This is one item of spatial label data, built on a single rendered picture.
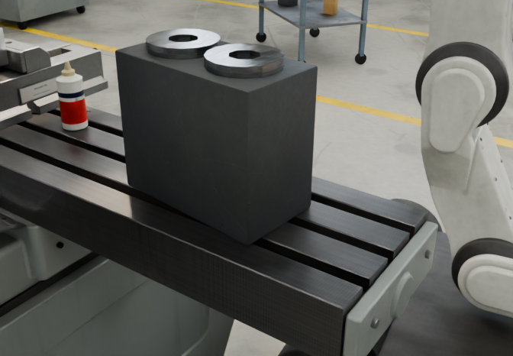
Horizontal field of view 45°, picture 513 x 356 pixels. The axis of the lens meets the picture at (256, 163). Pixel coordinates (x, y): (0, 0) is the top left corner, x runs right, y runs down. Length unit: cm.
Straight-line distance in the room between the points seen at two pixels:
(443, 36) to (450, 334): 53
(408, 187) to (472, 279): 176
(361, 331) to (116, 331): 65
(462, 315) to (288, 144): 66
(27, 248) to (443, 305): 77
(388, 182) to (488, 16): 194
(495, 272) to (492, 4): 44
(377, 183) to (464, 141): 186
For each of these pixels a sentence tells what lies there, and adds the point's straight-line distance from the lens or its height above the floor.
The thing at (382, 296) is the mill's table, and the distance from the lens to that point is 69.
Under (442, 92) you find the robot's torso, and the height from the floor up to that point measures 102.
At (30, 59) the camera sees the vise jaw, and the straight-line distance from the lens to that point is 111.
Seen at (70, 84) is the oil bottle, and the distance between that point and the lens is 102.
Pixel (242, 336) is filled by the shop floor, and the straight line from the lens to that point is 202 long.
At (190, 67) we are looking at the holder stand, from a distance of 71.
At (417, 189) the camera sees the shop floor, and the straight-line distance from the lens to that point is 288.
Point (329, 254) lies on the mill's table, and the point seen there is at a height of 95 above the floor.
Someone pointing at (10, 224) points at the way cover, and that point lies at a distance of 95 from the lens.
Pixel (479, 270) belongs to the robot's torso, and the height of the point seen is 71.
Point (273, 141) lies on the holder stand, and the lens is 69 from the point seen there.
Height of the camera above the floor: 135
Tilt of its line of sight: 27 degrees down
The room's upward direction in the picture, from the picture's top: straight up
